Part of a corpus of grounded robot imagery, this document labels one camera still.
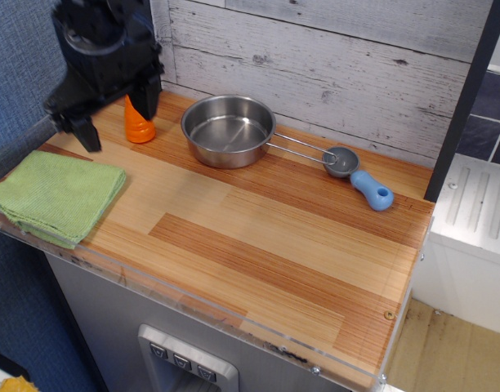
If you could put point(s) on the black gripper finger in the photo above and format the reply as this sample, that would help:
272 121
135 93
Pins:
84 130
144 96

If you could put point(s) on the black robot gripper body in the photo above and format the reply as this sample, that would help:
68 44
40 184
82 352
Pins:
108 46

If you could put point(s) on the stainless steel pot with handle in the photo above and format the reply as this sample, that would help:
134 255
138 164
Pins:
230 132

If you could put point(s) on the orange plastic toy carrot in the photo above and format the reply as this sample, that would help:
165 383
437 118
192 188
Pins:
137 129

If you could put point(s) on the green folded cloth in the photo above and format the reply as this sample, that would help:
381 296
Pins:
57 198

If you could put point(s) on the clear acrylic edge guard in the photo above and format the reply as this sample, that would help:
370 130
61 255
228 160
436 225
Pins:
110 300

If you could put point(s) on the grey blue toy scoop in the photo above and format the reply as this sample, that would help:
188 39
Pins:
342 162

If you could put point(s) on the silver dispenser panel with buttons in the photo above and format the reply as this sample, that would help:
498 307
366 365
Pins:
174 365

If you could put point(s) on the yellow object at corner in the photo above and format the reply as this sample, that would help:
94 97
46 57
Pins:
17 384

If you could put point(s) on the white ribbed toy sink unit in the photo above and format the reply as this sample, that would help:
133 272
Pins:
459 270

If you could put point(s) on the dark grey right post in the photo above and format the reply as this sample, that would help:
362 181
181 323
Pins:
483 54

